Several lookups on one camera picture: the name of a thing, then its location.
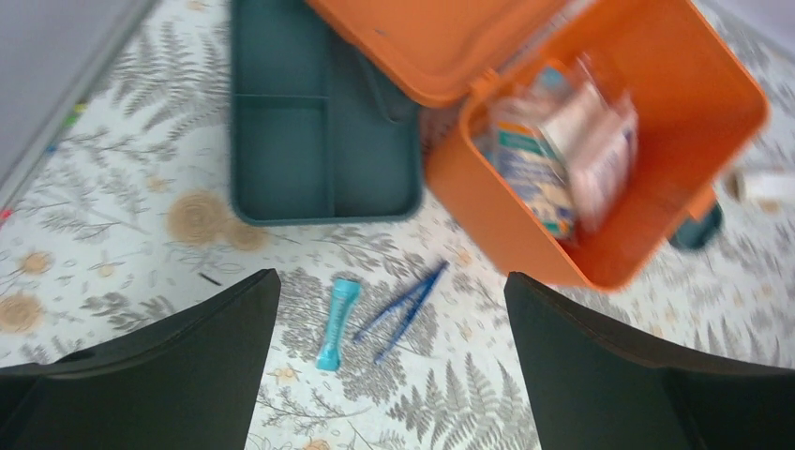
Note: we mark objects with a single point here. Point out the white clothes rack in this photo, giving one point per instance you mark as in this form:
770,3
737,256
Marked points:
762,185

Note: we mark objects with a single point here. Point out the teal tray insert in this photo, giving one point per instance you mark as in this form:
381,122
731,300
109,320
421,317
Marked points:
318,134

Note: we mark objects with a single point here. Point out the blue bandage package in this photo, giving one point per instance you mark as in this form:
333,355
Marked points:
524,157

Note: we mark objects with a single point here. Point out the orange medicine box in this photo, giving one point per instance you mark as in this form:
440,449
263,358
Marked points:
697,105

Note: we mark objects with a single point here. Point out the white gauze packet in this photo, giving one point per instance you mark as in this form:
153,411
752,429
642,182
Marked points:
593,132

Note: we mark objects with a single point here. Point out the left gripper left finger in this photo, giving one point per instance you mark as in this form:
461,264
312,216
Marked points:
189,381

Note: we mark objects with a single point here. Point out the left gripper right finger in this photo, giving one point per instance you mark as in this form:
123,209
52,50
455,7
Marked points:
597,383

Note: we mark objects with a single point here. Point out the teal small tube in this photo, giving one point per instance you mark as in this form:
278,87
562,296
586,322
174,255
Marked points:
344,296

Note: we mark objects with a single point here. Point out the blue plastic tweezers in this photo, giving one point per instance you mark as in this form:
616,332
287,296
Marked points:
411,303

